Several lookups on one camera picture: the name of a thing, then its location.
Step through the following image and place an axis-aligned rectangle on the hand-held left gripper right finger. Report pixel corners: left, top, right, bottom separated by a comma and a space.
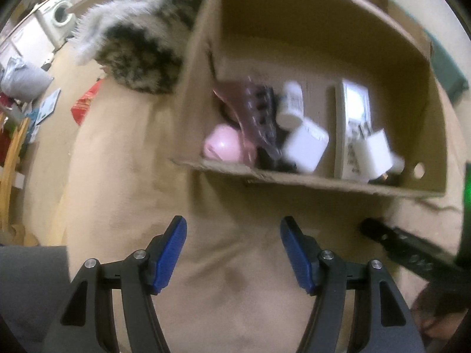
280, 216, 424, 353

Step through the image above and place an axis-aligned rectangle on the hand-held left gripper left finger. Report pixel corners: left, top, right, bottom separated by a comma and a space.
46, 216, 188, 353

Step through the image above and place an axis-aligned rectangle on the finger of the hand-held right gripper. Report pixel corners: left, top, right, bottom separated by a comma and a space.
359, 218, 457, 284

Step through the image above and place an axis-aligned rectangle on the white charger plug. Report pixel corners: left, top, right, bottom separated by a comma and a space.
351, 129, 405, 181

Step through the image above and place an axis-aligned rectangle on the white plastic bottle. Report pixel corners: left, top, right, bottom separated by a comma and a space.
276, 81, 304, 129

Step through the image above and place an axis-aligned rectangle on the brown cardboard box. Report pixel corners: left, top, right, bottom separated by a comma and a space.
171, 0, 447, 199

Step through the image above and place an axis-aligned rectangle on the person's right hand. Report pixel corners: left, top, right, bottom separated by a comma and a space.
410, 285, 467, 342

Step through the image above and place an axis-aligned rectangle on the beige bed cover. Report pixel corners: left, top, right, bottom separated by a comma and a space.
22, 33, 471, 353

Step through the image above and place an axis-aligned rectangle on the white charger cube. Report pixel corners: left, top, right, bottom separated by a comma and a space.
283, 123, 330, 174

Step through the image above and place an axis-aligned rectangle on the pink round case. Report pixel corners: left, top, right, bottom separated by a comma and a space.
203, 124, 258, 168

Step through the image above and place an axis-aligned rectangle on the grey cloth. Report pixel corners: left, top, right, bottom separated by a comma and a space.
0, 244, 70, 353

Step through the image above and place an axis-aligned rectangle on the white remote control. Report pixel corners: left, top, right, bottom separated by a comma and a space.
334, 79, 372, 182

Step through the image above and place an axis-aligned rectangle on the red packet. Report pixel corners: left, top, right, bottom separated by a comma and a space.
71, 80, 104, 126

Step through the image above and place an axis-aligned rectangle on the wooden chair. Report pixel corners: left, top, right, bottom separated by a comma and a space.
0, 116, 32, 245

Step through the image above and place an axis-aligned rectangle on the paper booklet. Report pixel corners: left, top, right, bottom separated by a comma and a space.
31, 88, 61, 126

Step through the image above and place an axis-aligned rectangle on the grey bag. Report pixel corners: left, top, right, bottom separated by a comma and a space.
0, 57, 54, 101

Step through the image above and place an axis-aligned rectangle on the white cabinet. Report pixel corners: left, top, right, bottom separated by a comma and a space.
11, 16, 56, 67

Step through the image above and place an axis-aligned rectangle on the white washing machine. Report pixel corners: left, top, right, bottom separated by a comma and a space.
35, 0, 76, 50

